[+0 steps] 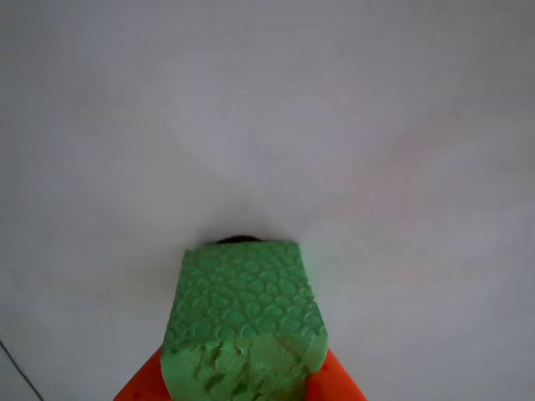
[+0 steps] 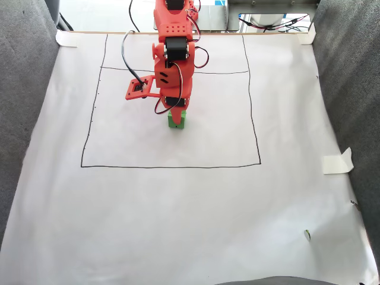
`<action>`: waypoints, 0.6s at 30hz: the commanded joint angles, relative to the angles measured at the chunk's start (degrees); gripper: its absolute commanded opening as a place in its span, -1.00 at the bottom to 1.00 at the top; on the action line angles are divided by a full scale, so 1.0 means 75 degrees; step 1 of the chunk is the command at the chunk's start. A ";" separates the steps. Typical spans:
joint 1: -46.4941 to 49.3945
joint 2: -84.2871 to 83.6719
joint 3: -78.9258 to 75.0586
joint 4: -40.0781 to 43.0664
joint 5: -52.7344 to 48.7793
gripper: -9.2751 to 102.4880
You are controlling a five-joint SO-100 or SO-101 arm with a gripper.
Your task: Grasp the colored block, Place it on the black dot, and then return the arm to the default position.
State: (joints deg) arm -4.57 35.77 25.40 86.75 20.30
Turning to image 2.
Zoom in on large white paper sheet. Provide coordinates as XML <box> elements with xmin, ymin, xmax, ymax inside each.
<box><xmin>0</xmin><ymin>31</ymin><xmax>380</xmax><ymax>285</ymax></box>

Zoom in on green cube block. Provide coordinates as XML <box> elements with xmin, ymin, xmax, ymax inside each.
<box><xmin>167</xmin><ymin>110</ymin><xmax>188</xmax><ymax>131</ymax></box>

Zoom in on white tape piece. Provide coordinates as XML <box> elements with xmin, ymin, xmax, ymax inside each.
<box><xmin>297</xmin><ymin>22</ymin><xmax>316</xmax><ymax>46</ymax></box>
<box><xmin>321</xmin><ymin>147</ymin><xmax>355</xmax><ymax>175</ymax></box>
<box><xmin>55</xmin><ymin>29</ymin><xmax>79</xmax><ymax>48</ymax></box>

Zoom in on grey fabric panel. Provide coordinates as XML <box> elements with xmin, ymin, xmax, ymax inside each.
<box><xmin>310</xmin><ymin>0</ymin><xmax>380</xmax><ymax>268</ymax></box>
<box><xmin>0</xmin><ymin>0</ymin><xmax>61</xmax><ymax>250</ymax></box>

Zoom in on grey metal frame bar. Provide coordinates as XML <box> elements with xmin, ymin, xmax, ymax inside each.
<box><xmin>227</xmin><ymin>0</ymin><xmax>321</xmax><ymax>15</ymax></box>

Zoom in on red and black wires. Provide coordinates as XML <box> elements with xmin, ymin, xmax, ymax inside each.
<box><xmin>238</xmin><ymin>14</ymin><xmax>309</xmax><ymax>33</ymax></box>

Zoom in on orange gripper camera mount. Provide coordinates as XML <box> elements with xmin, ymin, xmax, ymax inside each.
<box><xmin>124</xmin><ymin>75</ymin><xmax>163</xmax><ymax>102</ymax></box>

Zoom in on black camera cable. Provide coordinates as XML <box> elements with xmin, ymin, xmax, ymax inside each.
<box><xmin>121</xmin><ymin>0</ymin><xmax>147</xmax><ymax>88</ymax></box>

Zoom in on grey rounded object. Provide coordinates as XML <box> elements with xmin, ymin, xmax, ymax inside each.
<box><xmin>215</xmin><ymin>275</ymin><xmax>341</xmax><ymax>285</ymax></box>

